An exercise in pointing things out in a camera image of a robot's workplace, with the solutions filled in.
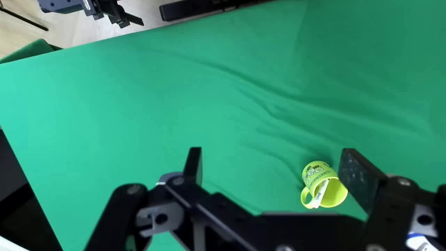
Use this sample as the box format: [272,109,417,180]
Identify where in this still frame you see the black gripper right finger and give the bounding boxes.
[339,148,387,214]

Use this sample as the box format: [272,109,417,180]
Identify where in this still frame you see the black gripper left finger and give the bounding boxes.
[183,147,202,184]

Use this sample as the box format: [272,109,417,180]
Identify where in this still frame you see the white blue marker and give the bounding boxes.
[311,180,329,208]

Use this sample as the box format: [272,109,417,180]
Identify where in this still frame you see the yellow plastic mug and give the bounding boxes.
[300,161,348,210]

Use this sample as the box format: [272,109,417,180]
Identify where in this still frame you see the green table cloth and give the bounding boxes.
[0,0,446,251]

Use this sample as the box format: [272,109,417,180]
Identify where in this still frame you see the black camera tripod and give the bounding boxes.
[38,0,143,28]

